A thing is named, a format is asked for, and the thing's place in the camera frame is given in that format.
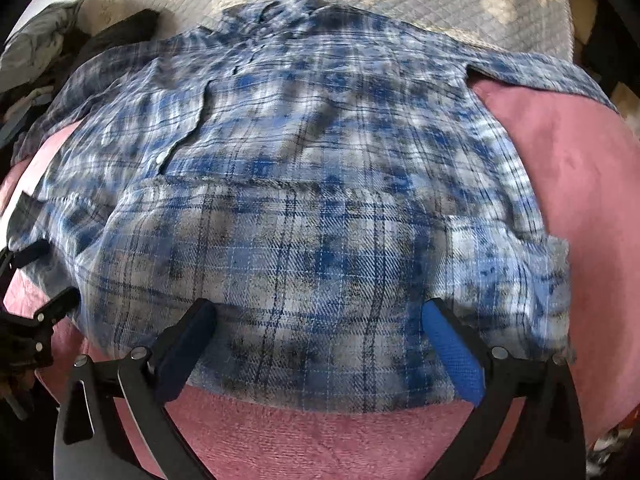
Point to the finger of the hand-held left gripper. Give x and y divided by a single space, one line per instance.
57 305
30 254

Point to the pink blanket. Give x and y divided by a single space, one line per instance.
320 445

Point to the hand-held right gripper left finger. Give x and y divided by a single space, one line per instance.
185 345

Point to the black garment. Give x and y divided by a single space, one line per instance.
125 30

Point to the pile of mixed clothes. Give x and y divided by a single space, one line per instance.
25 107

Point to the grey clothing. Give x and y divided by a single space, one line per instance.
40 45

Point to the blue plaid shirt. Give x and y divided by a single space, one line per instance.
320 185

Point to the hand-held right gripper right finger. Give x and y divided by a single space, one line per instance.
452 355

